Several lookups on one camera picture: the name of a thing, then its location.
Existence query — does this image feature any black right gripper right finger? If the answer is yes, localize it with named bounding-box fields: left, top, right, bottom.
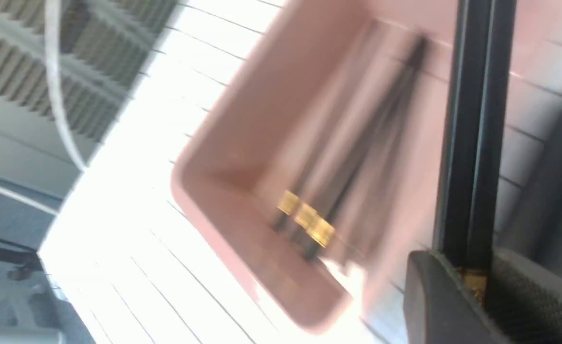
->
left=484, top=248, right=562, bottom=344

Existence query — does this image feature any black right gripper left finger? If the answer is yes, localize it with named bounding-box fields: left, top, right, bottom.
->
left=403, top=250, right=510, bottom=344

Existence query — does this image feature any black chopstick in bin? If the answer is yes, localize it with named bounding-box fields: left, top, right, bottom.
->
left=286, top=29, right=405, bottom=247
left=298, top=33, right=430, bottom=263
left=272, top=18, right=384, bottom=232

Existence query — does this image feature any pink plastic bin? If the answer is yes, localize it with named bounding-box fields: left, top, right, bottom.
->
left=172, top=0, right=562, bottom=344

